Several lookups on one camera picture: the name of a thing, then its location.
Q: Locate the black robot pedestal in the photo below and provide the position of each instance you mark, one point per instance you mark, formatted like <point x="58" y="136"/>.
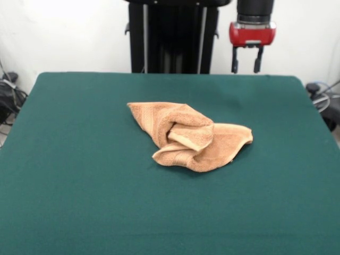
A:
<point x="172" y="40"/>

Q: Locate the dark green table cloth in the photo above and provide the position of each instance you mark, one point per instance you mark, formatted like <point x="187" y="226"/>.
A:
<point x="79" y="191"/>

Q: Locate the tan terry towel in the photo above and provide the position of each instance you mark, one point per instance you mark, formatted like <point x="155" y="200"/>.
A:
<point x="196" y="127"/>

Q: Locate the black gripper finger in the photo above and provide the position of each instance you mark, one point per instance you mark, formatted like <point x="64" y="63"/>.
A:
<point x="235" y="61"/>
<point x="258" y="61"/>

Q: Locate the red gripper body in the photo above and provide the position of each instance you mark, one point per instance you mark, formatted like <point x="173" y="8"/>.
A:
<point x="252" y="35"/>

